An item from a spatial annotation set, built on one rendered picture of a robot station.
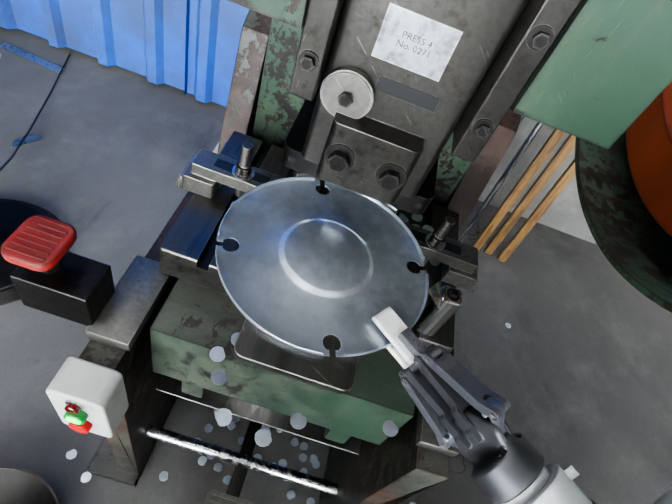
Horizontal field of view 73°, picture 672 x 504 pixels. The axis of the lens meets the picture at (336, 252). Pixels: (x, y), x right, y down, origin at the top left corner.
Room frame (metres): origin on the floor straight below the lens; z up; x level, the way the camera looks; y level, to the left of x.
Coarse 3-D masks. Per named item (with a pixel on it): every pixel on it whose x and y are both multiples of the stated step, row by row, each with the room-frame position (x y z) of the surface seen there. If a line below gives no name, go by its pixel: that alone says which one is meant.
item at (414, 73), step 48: (384, 0) 0.43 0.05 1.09; (432, 0) 0.44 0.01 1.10; (480, 0) 0.44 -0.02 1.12; (528, 0) 0.45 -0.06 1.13; (336, 48) 0.43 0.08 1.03; (384, 48) 0.43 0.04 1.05; (432, 48) 0.44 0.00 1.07; (480, 48) 0.44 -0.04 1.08; (336, 96) 0.42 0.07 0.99; (384, 96) 0.44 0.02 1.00; (432, 96) 0.44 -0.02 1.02; (336, 144) 0.40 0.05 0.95; (384, 144) 0.41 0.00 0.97; (432, 144) 0.44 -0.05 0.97; (384, 192) 0.41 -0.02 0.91
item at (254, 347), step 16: (240, 336) 0.24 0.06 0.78; (256, 336) 0.25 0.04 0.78; (240, 352) 0.22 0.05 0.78; (256, 352) 0.23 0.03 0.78; (272, 352) 0.24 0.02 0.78; (288, 352) 0.24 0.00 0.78; (304, 352) 0.25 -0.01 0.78; (272, 368) 0.22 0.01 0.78; (288, 368) 0.23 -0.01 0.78; (304, 368) 0.23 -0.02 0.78; (320, 368) 0.24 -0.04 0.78; (336, 368) 0.25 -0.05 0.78; (352, 368) 0.26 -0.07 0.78; (320, 384) 0.23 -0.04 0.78; (336, 384) 0.23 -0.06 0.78; (352, 384) 0.24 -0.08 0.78
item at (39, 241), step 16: (32, 224) 0.27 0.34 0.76; (48, 224) 0.28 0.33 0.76; (64, 224) 0.29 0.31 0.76; (16, 240) 0.24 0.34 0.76; (32, 240) 0.25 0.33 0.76; (48, 240) 0.26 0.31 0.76; (64, 240) 0.27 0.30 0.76; (16, 256) 0.22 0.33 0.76; (32, 256) 0.23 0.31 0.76; (48, 256) 0.24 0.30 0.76
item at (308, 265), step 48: (288, 192) 0.48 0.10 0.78; (336, 192) 0.52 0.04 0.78; (240, 240) 0.36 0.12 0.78; (288, 240) 0.39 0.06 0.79; (336, 240) 0.42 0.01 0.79; (384, 240) 0.47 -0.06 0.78; (240, 288) 0.29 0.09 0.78; (288, 288) 0.32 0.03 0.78; (336, 288) 0.35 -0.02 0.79; (384, 288) 0.38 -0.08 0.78; (288, 336) 0.26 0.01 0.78; (336, 336) 0.29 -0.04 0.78; (384, 336) 0.32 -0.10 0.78
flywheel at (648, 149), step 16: (656, 112) 0.63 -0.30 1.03; (640, 128) 0.63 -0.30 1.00; (656, 128) 0.60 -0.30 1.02; (640, 144) 0.60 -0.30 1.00; (656, 144) 0.58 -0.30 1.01; (640, 160) 0.58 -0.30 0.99; (656, 160) 0.56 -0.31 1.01; (640, 176) 0.56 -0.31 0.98; (656, 176) 0.53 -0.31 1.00; (640, 192) 0.53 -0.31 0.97; (656, 192) 0.51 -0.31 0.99; (656, 208) 0.49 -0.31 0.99
